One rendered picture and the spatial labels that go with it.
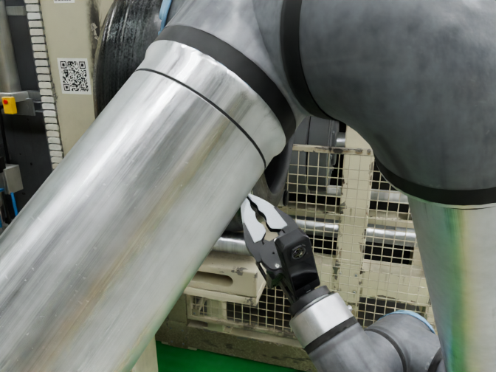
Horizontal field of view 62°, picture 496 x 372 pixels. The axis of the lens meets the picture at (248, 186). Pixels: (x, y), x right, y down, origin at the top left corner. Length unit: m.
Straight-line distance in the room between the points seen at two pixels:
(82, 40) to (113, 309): 0.79
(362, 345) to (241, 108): 0.46
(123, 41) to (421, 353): 0.66
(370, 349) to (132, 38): 0.59
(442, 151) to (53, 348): 0.22
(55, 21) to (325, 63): 0.83
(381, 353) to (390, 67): 0.50
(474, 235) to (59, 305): 0.25
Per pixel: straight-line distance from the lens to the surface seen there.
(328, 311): 0.63
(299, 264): 0.61
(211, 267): 0.85
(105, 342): 0.24
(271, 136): 0.26
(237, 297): 0.87
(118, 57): 0.71
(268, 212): 0.69
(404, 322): 0.74
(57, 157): 1.09
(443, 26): 0.22
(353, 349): 0.63
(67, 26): 0.99
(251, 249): 0.66
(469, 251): 0.33
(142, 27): 0.71
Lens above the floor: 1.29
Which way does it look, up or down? 20 degrees down
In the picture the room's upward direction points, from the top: straight up
